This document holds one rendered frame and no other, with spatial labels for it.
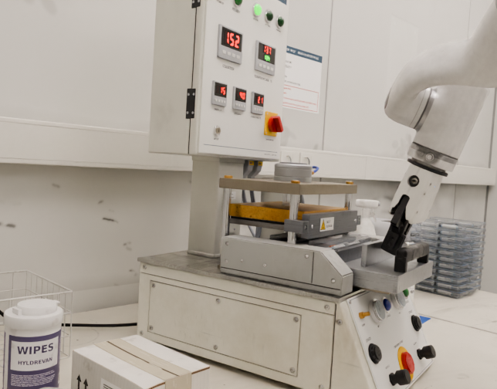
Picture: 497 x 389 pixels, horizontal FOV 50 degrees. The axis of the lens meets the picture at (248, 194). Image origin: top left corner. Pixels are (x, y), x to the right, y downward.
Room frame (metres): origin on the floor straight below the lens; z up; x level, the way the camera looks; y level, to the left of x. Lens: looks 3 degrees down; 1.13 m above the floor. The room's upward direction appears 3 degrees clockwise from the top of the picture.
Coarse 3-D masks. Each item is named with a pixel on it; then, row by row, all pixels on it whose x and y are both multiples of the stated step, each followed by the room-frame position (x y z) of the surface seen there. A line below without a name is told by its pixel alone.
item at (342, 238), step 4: (332, 236) 1.06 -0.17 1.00; (336, 236) 1.07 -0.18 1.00; (340, 236) 1.07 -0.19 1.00; (344, 236) 1.08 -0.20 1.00; (348, 236) 1.08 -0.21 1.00; (352, 236) 1.08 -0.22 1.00; (356, 236) 1.09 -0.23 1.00; (360, 236) 1.09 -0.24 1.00; (364, 236) 1.10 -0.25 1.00; (368, 236) 1.10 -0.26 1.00; (312, 240) 0.99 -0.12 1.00; (316, 240) 0.99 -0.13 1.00; (320, 240) 0.99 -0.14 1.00; (324, 240) 1.00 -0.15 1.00; (328, 240) 1.00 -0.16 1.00; (332, 240) 1.00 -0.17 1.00; (336, 240) 1.01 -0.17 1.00; (340, 240) 1.01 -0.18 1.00; (344, 240) 1.02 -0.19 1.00; (348, 240) 1.02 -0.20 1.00; (352, 240) 1.02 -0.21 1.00; (332, 244) 0.95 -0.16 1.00
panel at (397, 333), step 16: (352, 304) 0.88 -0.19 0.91; (368, 304) 0.93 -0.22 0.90; (368, 320) 0.90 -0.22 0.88; (384, 320) 0.96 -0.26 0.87; (400, 320) 1.01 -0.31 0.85; (368, 336) 0.88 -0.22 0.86; (384, 336) 0.93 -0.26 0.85; (400, 336) 0.99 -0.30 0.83; (416, 336) 1.05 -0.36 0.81; (368, 352) 0.86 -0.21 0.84; (384, 352) 0.91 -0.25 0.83; (400, 352) 0.96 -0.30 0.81; (416, 352) 1.02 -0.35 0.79; (384, 368) 0.88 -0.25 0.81; (400, 368) 0.93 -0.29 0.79; (416, 368) 0.99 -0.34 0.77; (384, 384) 0.86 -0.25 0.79
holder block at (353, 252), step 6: (348, 246) 1.00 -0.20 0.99; (354, 246) 1.00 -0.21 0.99; (360, 246) 1.02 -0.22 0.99; (336, 252) 0.93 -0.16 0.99; (342, 252) 0.95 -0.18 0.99; (348, 252) 0.97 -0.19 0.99; (354, 252) 1.00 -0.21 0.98; (360, 252) 1.02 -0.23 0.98; (342, 258) 0.95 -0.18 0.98; (348, 258) 0.97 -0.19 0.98; (354, 258) 1.00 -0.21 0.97
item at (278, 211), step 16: (240, 208) 1.05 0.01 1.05; (256, 208) 1.03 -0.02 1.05; (272, 208) 1.01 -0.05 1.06; (288, 208) 1.01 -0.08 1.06; (304, 208) 1.04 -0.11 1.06; (320, 208) 1.07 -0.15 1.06; (336, 208) 1.10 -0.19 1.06; (240, 224) 1.05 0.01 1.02; (256, 224) 1.03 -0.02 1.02; (272, 224) 1.01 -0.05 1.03
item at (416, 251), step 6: (408, 246) 0.94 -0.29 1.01; (414, 246) 0.95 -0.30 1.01; (420, 246) 0.97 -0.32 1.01; (426, 246) 1.00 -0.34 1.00; (396, 252) 0.90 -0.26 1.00; (402, 252) 0.90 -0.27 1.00; (408, 252) 0.90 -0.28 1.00; (414, 252) 0.93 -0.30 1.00; (420, 252) 0.96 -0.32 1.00; (426, 252) 1.00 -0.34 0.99; (396, 258) 0.90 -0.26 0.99; (402, 258) 0.90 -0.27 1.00; (408, 258) 0.90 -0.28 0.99; (414, 258) 0.94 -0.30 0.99; (420, 258) 1.01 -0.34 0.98; (426, 258) 1.01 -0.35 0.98; (396, 264) 0.90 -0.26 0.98; (402, 264) 0.89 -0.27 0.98; (396, 270) 0.90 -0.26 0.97; (402, 270) 0.89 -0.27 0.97
